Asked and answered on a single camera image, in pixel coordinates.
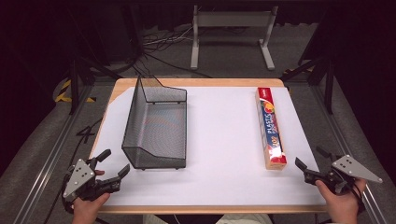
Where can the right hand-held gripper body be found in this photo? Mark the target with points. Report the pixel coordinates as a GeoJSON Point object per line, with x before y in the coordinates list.
{"type": "Point", "coordinates": [348, 169]}

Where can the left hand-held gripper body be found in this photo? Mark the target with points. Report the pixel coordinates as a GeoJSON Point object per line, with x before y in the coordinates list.
{"type": "Point", "coordinates": [79, 179]}

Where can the long plastic wrap box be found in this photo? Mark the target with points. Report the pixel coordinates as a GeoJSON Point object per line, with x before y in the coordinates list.
{"type": "Point", "coordinates": [270, 127]}

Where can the person's left hand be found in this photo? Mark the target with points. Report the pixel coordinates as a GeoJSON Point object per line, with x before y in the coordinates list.
{"type": "Point", "coordinates": [88, 210]}

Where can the person's right hand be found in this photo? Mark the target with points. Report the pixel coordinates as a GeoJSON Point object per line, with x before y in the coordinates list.
{"type": "Point", "coordinates": [341, 207]}

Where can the black tripod stand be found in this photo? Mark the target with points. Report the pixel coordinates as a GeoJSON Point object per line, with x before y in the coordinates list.
{"type": "Point", "coordinates": [74, 81]}
{"type": "Point", "coordinates": [327, 81]}

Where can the yellow black hazard tape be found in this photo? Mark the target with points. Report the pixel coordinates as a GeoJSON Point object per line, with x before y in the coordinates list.
{"type": "Point", "coordinates": [63, 93]}

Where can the white table mat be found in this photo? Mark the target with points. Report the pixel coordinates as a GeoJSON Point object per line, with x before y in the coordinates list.
{"type": "Point", "coordinates": [224, 140]}

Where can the white metal stand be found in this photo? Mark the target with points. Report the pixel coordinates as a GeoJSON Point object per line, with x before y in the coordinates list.
{"type": "Point", "coordinates": [233, 19]}

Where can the aluminium floor rail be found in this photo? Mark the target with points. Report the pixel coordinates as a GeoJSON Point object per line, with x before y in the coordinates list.
{"type": "Point", "coordinates": [339, 137]}
{"type": "Point", "coordinates": [46, 161]}

